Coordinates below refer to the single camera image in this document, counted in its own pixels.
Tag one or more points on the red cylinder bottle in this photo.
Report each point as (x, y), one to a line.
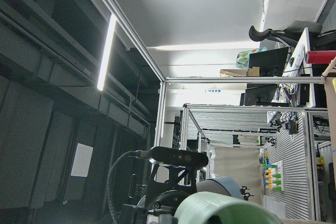
(320, 57)

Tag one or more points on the light green cup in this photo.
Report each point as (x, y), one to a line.
(207, 207)

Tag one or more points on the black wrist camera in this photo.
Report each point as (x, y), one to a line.
(165, 156)

